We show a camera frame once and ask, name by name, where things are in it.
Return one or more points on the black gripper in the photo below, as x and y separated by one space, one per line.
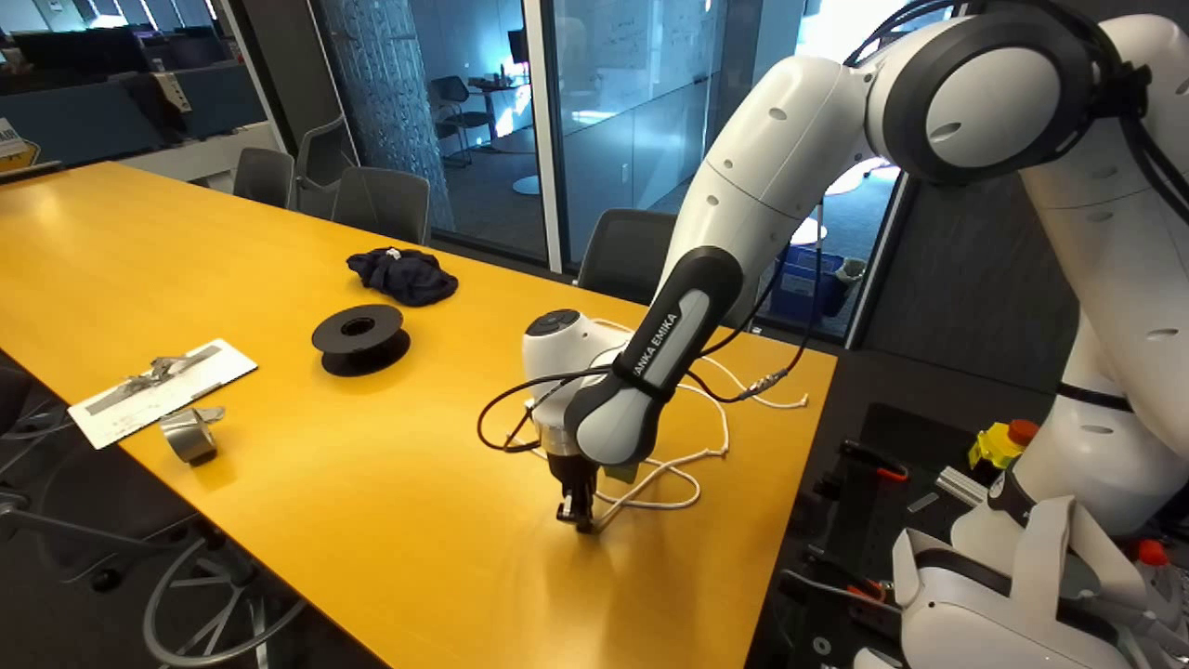
577 490

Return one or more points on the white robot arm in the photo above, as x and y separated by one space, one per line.
1085 112

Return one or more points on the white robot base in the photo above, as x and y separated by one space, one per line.
1036 570

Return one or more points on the grey office chair near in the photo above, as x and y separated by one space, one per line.
625 255

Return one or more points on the grey office chair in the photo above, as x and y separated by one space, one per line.
625 255
264 176
386 203

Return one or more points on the black filament spool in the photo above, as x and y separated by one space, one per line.
360 340

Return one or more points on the black cloth bundle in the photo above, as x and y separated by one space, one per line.
407 275

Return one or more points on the grey office chair middle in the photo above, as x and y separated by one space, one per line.
386 203

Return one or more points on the white paper sheet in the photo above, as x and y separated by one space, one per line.
162 389

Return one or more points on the grey office chair far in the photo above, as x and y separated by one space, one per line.
264 176

